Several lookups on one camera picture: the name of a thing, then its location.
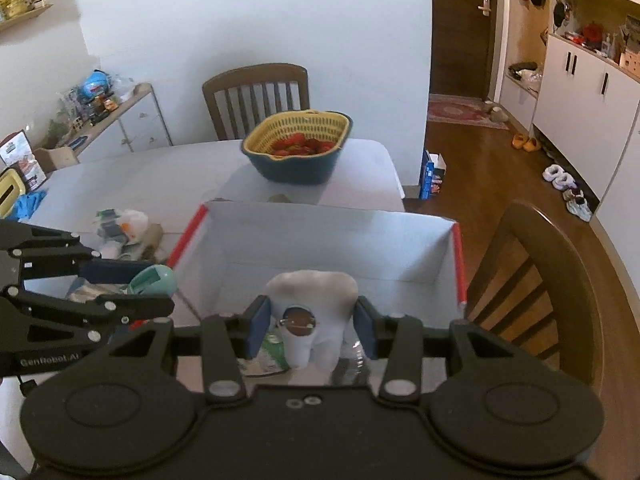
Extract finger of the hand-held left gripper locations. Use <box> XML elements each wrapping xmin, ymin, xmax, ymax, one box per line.
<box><xmin>0</xmin><ymin>220</ymin><xmax>152</xmax><ymax>284</ymax></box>
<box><xmin>0</xmin><ymin>282</ymin><xmax>177</xmax><ymax>343</ymax></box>

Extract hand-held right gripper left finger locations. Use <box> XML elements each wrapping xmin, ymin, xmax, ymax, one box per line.
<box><xmin>100</xmin><ymin>294</ymin><xmax>273</xmax><ymax>404</ymax></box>

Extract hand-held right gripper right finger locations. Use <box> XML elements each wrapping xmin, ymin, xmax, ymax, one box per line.
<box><xmin>354</xmin><ymin>295</ymin><xmax>531</xmax><ymax>405</ymax></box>

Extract mint green correction tape dispenser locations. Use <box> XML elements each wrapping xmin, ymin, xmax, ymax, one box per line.
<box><xmin>127</xmin><ymin>264</ymin><xmax>178</xmax><ymax>297</ymax></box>

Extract white tooth plush toy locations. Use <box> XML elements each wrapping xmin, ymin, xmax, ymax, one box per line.
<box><xmin>264</xmin><ymin>270</ymin><xmax>360</xmax><ymax>374</ymax></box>

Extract red and white cardboard box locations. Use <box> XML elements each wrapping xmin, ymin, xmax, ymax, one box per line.
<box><xmin>166</xmin><ymin>199</ymin><xmax>469</xmax><ymax>387</ymax></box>

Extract green and white packet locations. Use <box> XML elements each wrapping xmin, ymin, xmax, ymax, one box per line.
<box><xmin>240</xmin><ymin>330</ymin><xmax>292</xmax><ymax>376</ymax></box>

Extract clear plastic wrapper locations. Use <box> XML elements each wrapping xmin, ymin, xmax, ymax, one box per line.
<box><xmin>331</xmin><ymin>340</ymin><xmax>375</xmax><ymax>387</ymax></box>

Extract small open cardboard box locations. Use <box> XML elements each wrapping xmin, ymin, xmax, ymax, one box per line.
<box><xmin>32</xmin><ymin>144</ymin><xmax>81</xmax><ymax>174</ymax></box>

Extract yellow tissue box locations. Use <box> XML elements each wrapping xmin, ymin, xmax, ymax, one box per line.
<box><xmin>0</xmin><ymin>167</ymin><xmax>29</xmax><ymax>221</ymax></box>

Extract red and white printed bag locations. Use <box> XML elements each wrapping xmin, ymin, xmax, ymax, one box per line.
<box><xmin>0</xmin><ymin>130</ymin><xmax>47</xmax><ymax>192</ymax></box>

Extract low white drawer cabinet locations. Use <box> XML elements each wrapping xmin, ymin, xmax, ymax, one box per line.
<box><xmin>75</xmin><ymin>83</ymin><xmax>174</xmax><ymax>164</ymax></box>

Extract pile of small toy cars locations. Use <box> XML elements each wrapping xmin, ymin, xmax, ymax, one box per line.
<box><xmin>60</xmin><ymin>89</ymin><xmax>122</xmax><ymax>127</ymax></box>

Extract blue plastic basin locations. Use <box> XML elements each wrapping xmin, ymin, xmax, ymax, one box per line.
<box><xmin>241</xmin><ymin>119</ymin><xmax>354</xmax><ymax>185</ymax></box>

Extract blue carton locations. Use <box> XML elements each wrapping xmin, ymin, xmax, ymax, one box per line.
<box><xmin>419</xmin><ymin>149</ymin><xmax>448</xmax><ymax>201</ymax></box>

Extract blue toy helmet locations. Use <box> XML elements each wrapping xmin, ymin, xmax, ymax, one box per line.
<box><xmin>81</xmin><ymin>70</ymin><xmax>112</xmax><ymax>99</ymax></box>

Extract pile of red strawberries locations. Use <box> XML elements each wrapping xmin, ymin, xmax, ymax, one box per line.
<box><xmin>270</xmin><ymin>132</ymin><xmax>337</xmax><ymax>157</ymax></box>

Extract brown wooden slatted chair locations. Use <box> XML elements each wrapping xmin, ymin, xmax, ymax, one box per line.
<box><xmin>202</xmin><ymin>63</ymin><xmax>311</xmax><ymax>142</ymax></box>
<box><xmin>465</xmin><ymin>200</ymin><xmax>607</xmax><ymax>402</ymax></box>

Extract yellow strainer basket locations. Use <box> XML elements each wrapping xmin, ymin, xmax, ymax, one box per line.
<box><xmin>243</xmin><ymin>110</ymin><xmax>350</xmax><ymax>157</ymax></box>

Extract red patterned door rug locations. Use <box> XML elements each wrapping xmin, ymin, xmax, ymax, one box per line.
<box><xmin>427</xmin><ymin>98</ymin><xmax>509</xmax><ymax>130</ymax></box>

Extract white fluffy shoes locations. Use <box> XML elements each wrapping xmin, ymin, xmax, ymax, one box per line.
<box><xmin>543</xmin><ymin>164</ymin><xmax>577</xmax><ymax>191</ymax></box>

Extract light blue children's shoes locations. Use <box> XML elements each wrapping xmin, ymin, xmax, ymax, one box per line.
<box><xmin>562</xmin><ymin>188</ymin><xmax>597</xmax><ymax>223</ymax></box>

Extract beige slippers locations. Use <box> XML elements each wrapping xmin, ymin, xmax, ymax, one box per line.
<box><xmin>482</xmin><ymin>101</ymin><xmax>509</xmax><ymax>124</ymax></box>

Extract entrance bench with clothes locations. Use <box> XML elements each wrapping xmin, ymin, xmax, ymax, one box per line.
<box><xmin>504</xmin><ymin>61</ymin><xmax>544</xmax><ymax>100</ymax></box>

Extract dark brown entrance door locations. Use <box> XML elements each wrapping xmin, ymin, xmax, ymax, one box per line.
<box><xmin>431</xmin><ymin>0</ymin><xmax>499</xmax><ymax>102</ymax></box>

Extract wooden wall shelf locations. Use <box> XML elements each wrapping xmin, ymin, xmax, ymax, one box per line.
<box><xmin>0</xmin><ymin>3</ymin><xmax>54</xmax><ymax>32</ymax></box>

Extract white cabinet with black handles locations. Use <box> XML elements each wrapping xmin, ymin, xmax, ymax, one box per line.
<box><xmin>532</xmin><ymin>34</ymin><xmax>640</xmax><ymax>202</ymax></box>

